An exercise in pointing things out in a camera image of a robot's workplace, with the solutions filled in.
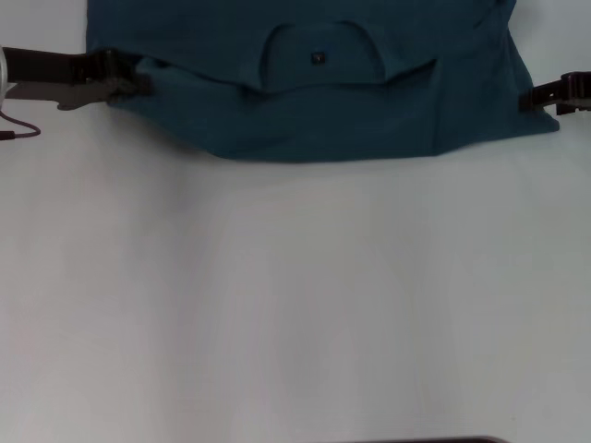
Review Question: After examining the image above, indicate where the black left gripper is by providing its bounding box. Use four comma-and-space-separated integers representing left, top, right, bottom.
2, 45, 154, 112

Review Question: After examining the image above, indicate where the teal t-shirt with pink lettering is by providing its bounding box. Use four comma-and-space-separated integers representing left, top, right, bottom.
86, 0, 561, 164

